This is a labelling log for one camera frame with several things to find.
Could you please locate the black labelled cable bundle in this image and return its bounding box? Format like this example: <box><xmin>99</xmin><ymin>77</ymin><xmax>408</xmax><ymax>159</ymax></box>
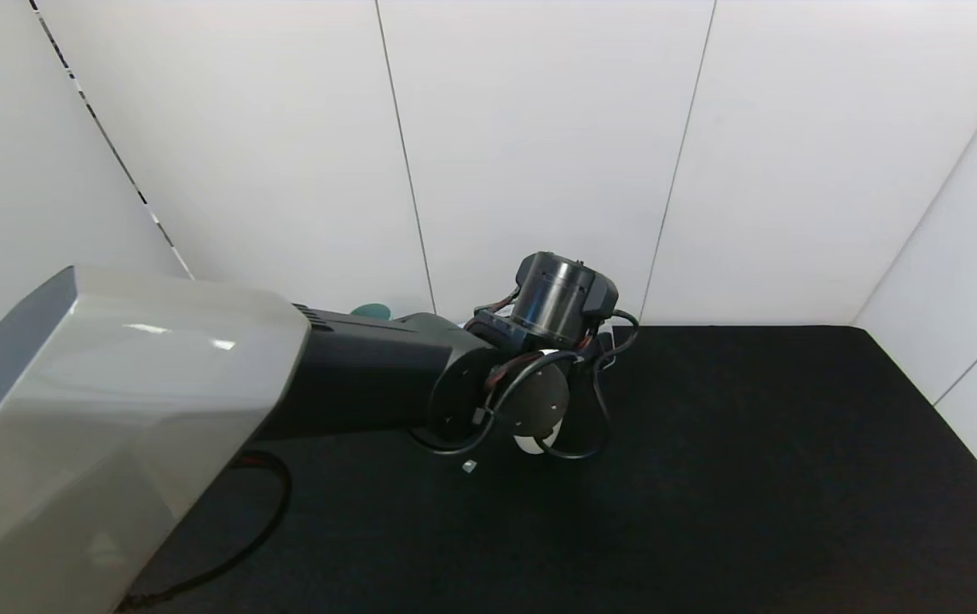
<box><xmin>408</xmin><ymin>294</ymin><xmax>640</xmax><ymax>462</ymax></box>

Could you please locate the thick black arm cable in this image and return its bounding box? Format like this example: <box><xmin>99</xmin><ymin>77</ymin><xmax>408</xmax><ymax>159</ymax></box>
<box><xmin>118</xmin><ymin>450</ymin><xmax>292</xmax><ymax>613</ymax></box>

